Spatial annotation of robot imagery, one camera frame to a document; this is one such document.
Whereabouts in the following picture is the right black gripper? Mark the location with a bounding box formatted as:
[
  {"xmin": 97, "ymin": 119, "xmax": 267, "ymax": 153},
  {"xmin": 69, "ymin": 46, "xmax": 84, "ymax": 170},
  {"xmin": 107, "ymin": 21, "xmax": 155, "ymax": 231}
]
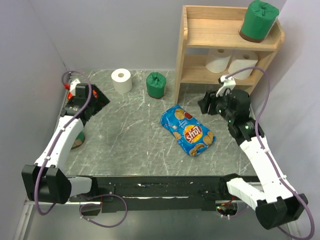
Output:
[{"xmin": 196, "ymin": 87, "xmax": 235, "ymax": 123}]

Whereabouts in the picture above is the white paper towel roll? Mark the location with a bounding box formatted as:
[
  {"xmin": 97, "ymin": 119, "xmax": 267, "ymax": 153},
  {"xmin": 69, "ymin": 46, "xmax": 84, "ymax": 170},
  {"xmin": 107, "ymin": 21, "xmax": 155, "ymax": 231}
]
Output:
[
  {"xmin": 205, "ymin": 48, "xmax": 232, "ymax": 73},
  {"xmin": 228, "ymin": 50, "xmax": 259, "ymax": 80},
  {"xmin": 111, "ymin": 68, "xmax": 132, "ymax": 95}
]

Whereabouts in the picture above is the green paper towel roll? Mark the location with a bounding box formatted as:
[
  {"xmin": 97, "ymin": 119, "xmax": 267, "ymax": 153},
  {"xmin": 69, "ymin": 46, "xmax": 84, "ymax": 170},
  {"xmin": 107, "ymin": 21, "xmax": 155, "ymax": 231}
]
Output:
[{"xmin": 239, "ymin": 0, "xmax": 280, "ymax": 43}]

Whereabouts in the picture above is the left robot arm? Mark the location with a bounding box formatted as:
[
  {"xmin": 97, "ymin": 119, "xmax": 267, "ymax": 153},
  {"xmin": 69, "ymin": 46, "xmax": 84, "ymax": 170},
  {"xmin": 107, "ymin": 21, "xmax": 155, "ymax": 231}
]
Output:
[{"xmin": 21, "ymin": 83, "xmax": 110, "ymax": 204}]

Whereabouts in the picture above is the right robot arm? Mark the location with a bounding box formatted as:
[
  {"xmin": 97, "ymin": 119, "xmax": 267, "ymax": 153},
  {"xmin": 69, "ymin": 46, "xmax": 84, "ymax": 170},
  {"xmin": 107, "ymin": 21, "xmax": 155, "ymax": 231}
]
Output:
[{"xmin": 198, "ymin": 90, "xmax": 308, "ymax": 230}]

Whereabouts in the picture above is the wooden two-tier shelf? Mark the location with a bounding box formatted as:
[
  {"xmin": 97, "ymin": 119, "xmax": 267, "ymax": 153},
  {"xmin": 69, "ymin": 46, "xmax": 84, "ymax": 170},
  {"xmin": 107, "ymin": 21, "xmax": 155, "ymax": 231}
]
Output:
[{"xmin": 174, "ymin": 5, "xmax": 285, "ymax": 104}]

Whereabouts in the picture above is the orange razor package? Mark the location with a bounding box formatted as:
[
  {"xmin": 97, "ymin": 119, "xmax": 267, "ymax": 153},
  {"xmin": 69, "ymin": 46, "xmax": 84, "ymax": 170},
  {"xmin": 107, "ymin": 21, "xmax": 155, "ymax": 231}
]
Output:
[{"xmin": 67, "ymin": 90, "xmax": 98, "ymax": 100}]

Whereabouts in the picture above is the blue Lays chips bag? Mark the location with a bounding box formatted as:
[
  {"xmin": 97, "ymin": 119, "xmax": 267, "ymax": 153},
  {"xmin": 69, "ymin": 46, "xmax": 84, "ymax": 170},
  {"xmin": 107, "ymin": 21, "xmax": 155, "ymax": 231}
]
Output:
[{"xmin": 159, "ymin": 104, "xmax": 216, "ymax": 157}]

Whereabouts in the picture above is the green wrapped roll left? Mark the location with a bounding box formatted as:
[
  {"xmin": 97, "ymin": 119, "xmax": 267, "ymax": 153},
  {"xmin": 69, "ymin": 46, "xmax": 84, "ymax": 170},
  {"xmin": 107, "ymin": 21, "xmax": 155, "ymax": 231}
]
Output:
[{"xmin": 71, "ymin": 131, "xmax": 86, "ymax": 150}]

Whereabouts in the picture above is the green wrapped roll back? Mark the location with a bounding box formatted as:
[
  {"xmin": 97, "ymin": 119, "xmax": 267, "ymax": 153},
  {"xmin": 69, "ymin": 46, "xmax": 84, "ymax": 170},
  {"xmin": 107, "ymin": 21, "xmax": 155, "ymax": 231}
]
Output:
[{"xmin": 146, "ymin": 72, "xmax": 167, "ymax": 99}]

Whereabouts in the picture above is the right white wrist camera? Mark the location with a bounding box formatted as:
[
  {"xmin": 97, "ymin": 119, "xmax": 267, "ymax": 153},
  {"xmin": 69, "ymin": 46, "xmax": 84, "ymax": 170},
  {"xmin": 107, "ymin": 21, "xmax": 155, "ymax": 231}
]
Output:
[{"xmin": 215, "ymin": 75, "xmax": 236, "ymax": 97}]

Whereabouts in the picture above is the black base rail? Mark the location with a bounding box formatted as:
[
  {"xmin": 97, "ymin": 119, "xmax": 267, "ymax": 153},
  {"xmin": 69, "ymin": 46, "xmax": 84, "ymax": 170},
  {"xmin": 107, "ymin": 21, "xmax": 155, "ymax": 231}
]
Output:
[{"xmin": 70, "ymin": 173, "xmax": 238, "ymax": 213}]

